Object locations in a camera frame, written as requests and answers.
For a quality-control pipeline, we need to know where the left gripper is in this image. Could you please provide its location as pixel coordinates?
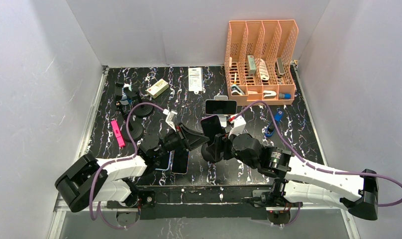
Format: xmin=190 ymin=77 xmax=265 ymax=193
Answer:
xmin=153 ymin=122 xmax=209 ymax=158

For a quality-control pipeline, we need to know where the purple phone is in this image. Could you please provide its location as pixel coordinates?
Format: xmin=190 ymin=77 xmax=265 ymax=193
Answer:
xmin=200 ymin=115 xmax=225 ymax=142

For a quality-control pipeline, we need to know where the white-edged black smartphone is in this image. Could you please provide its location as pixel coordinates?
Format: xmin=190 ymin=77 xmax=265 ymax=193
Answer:
xmin=171 ymin=149 xmax=189 ymax=174

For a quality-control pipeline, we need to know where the light blue phone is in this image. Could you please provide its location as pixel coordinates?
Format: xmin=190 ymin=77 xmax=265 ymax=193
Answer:
xmin=155 ymin=151 xmax=174 ymax=171

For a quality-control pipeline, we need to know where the black round-base phone stand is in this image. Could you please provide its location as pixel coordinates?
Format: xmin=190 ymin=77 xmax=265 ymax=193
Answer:
xmin=127 ymin=89 xmax=154 ymax=118

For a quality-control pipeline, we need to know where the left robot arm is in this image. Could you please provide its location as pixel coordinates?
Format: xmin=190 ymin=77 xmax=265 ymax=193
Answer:
xmin=55 ymin=123 xmax=209 ymax=212

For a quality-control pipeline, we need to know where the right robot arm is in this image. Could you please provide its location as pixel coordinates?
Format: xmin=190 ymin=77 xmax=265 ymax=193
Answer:
xmin=202 ymin=133 xmax=379 ymax=221

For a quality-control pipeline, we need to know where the silver desktop phone stand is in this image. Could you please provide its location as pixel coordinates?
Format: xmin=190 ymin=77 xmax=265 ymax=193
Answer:
xmin=213 ymin=95 xmax=228 ymax=127

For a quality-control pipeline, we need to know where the white phone on silver stand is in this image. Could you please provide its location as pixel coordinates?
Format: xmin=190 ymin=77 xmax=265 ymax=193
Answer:
xmin=205 ymin=100 xmax=237 ymax=115

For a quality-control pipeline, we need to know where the beige small box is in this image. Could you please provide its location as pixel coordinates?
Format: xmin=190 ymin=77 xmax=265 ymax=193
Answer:
xmin=146 ymin=79 xmax=169 ymax=99

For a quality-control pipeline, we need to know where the white labelled package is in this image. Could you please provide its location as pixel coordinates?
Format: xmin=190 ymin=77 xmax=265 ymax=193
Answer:
xmin=188 ymin=67 xmax=203 ymax=94

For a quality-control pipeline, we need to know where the blue white tape roll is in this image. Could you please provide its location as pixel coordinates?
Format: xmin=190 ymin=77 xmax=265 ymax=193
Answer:
xmin=119 ymin=84 xmax=132 ymax=106

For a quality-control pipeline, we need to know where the pink marker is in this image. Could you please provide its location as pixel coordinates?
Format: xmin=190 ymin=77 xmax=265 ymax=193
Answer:
xmin=110 ymin=120 xmax=125 ymax=148

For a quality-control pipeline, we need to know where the orange file organizer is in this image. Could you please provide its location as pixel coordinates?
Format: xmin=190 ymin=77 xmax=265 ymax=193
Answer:
xmin=224 ymin=19 xmax=299 ymax=106

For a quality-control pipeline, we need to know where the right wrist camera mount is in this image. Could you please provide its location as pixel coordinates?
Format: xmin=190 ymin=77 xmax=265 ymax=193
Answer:
xmin=228 ymin=115 xmax=246 ymax=136

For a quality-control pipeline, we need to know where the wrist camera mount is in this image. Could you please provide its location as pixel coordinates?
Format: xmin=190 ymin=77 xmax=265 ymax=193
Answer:
xmin=228 ymin=115 xmax=246 ymax=136
xmin=163 ymin=109 xmax=177 ymax=131

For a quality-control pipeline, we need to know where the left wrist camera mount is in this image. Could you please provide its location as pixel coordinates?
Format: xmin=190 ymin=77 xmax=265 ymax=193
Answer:
xmin=163 ymin=109 xmax=177 ymax=131

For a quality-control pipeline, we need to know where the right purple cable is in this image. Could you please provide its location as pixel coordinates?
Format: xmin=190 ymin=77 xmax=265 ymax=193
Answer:
xmin=232 ymin=100 xmax=402 ymax=208

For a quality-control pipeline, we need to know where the purple cable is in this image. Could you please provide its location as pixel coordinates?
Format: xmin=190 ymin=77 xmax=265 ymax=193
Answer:
xmin=232 ymin=100 xmax=402 ymax=208
xmin=89 ymin=102 xmax=170 ymax=231

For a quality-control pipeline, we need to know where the black base frame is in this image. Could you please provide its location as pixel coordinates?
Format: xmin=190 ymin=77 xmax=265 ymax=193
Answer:
xmin=107 ymin=185 xmax=313 ymax=220

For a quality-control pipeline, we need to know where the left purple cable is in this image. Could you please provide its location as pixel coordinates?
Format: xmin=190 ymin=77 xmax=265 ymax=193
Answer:
xmin=89 ymin=102 xmax=170 ymax=231

